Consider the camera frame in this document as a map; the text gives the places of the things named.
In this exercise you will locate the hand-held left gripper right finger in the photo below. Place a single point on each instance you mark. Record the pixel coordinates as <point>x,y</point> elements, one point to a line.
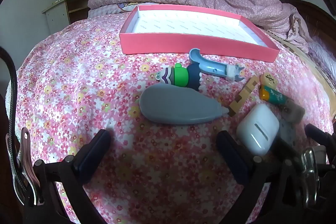
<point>233,159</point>

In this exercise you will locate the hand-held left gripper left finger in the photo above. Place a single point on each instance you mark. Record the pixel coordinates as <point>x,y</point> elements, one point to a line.
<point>92,158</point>

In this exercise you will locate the green and orange lighter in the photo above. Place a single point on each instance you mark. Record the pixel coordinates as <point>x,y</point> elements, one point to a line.
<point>274,96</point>

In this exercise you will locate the cream game tile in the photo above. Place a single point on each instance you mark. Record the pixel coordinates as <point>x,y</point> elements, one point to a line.
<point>268,79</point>

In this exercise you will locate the dark wooden headboard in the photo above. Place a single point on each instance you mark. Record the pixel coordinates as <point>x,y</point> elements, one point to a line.
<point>315,14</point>

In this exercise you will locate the metal spring clip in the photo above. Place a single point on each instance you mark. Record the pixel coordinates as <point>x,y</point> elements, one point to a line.
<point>309,174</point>
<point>26,155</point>

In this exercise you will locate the pink floral bed sheet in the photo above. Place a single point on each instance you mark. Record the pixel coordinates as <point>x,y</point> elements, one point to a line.
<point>78,82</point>

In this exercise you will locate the green figure toy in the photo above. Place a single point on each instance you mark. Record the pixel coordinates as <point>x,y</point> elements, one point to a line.
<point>181,77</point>

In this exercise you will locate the cartoon printed blanket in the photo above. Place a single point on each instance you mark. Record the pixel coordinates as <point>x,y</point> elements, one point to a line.
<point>126,7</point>

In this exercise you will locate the pink cardboard box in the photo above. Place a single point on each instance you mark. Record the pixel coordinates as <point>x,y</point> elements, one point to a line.
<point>183,43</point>

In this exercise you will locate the fluffy grey blanket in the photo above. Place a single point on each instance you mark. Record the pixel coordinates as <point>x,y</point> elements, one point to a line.
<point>325,56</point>

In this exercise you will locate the white earbud case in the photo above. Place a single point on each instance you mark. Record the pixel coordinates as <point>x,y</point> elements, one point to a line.
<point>256,129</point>

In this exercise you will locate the grey correction tape dispenser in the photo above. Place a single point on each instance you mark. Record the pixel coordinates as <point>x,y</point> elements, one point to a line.
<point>178,106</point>

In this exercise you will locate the tan woven mat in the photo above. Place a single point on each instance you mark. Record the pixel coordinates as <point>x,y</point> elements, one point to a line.
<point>296,50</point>

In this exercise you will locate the wooden puzzle piece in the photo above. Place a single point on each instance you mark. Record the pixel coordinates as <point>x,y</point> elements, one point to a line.
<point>242,96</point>

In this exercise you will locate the pale bedside shelf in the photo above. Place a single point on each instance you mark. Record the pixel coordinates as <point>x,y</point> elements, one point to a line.
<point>56,16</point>

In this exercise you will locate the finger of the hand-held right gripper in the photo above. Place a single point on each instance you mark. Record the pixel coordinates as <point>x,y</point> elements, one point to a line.
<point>284,148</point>
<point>319,136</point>

